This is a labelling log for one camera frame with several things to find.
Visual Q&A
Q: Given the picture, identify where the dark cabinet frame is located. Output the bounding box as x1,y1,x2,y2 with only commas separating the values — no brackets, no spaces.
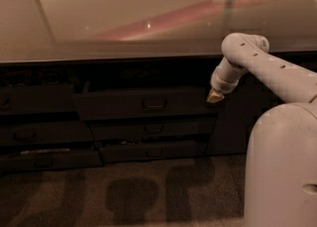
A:
0,51,317,173

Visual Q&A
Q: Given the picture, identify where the dark drawer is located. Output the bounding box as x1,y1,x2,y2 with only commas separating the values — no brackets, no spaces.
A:
99,140,207,163
73,87,217,121
0,84,74,115
90,117,215,140
0,149,103,172
0,121,93,146

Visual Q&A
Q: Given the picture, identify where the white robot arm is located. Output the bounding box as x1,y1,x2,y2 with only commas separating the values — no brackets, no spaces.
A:
207,33,317,227

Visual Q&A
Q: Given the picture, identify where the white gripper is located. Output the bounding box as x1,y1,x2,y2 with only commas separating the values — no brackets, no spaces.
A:
206,67,238,103

